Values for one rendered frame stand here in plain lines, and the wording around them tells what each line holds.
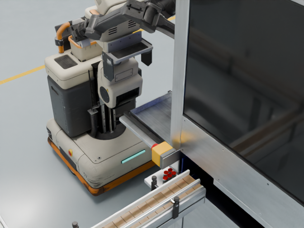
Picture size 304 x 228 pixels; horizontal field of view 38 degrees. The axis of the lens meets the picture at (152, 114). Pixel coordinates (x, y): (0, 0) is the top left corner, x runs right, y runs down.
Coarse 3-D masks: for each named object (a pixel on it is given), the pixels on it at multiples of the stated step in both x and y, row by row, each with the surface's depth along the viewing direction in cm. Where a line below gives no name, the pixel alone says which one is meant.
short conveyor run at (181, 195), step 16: (176, 176) 178; (160, 192) 177; (176, 192) 172; (192, 192) 177; (128, 208) 166; (144, 208) 171; (160, 208) 171; (176, 208) 169; (192, 208) 180; (96, 224) 160; (112, 224) 165; (128, 224) 160; (144, 224) 165; (160, 224) 170
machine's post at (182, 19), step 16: (176, 0) 146; (176, 16) 150; (176, 32) 153; (176, 48) 157; (176, 64) 161; (176, 80) 165; (176, 96) 169; (176, 112) 174; (176, 128) 178; (176, 144) 183
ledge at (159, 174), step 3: (165, 168) 194; (159, 171) 192; (162, 171) 192; (153, 174) 191; (156, 174) 191; (159, 174) 191; (162, 174) 191; (147, 177) 190; (150, 177) 190; (159, 177) 190; (162, 177) 190; (144, 180) 190; (147, 180) 188; (150, 180) 188; (159, 180) 188; (147, 183) 188; (150, 183) 187; (159, 183) 187; (150, 186) 187; (159, 186) 186
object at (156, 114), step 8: (160, 96) 228; (168, 96) 232; (144, 104) 223; (152, 104) 227; (160, 104) 228; (168, 104) 228; (136, 112) 222; (144, 112) 223; (152, 112) 223; (160, 112) 224; (168, 112) 224; (144, 120) 219; (152, 120) 219; (160, 120) 219; (168, 120) 219; (152, 128) 214; (160, 128) 214; (168, 128) 214; (160, 136) 205; (168, 136) 210
